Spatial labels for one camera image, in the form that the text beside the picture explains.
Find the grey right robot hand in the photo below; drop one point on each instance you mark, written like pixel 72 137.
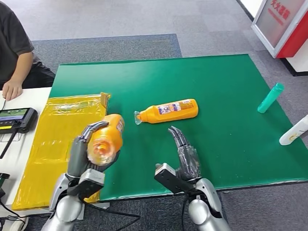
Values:
pixel 189 162

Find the person's hand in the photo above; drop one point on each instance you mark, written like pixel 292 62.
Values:
pixel 12 89

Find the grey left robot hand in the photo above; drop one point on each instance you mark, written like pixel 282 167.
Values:
pixel 77 156

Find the orange bottle with label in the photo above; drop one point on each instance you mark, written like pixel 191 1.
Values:
pixel 106 140
pixel 168 111

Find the person's forearm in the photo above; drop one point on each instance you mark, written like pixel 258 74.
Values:
pixel 21 68

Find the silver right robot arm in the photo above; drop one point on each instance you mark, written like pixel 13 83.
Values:
pixel 207 210

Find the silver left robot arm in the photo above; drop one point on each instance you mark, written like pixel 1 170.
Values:
pixel 65 210

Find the teal plastic bottle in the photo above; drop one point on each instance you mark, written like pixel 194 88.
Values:
pixel 270 98

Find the white plastic bottle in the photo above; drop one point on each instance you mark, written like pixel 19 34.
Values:
pixel 294 130

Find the black controller with screen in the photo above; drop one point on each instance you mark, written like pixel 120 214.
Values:
pixel 21 119

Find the yellow plastic wrapped box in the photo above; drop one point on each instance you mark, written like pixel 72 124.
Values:
pixel 53 134

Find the person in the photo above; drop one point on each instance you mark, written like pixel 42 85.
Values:
pixel 12 35

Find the black controller antenna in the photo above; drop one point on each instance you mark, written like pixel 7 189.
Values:
pixel 9 144

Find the green table mat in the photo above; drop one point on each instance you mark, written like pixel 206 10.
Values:
pixel 217 79

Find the dark device at table edge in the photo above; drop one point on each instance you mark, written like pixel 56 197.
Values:
pixel 2 183

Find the red and white cabinet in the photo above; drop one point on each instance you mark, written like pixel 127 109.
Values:
pixel 276 22

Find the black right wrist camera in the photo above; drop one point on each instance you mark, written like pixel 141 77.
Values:
pixel 169 178

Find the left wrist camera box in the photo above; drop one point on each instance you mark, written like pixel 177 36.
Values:
pixel 89 183

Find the grey metal table bracket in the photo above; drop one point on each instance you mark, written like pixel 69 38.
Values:
pixel 103 206

